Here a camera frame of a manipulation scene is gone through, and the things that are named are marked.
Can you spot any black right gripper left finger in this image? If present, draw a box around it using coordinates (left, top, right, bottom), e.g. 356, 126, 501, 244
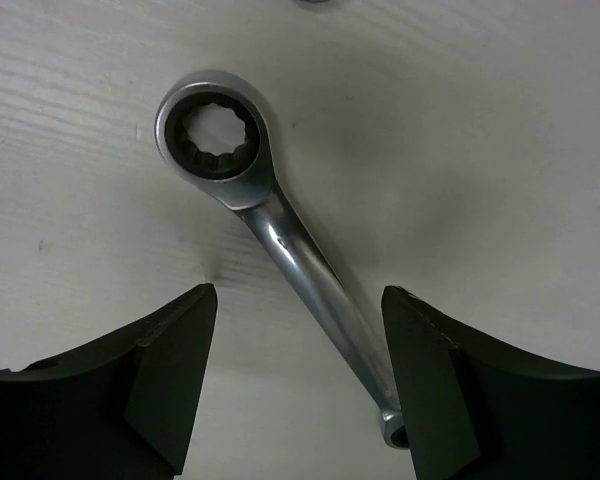
0, 283, 216, 479

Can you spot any large silver ratchet wrench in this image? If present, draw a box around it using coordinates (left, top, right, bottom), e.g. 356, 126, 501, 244
154, 70, 409, 450

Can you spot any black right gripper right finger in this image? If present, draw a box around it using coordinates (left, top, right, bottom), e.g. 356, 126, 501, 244
381, 286, 600, 479

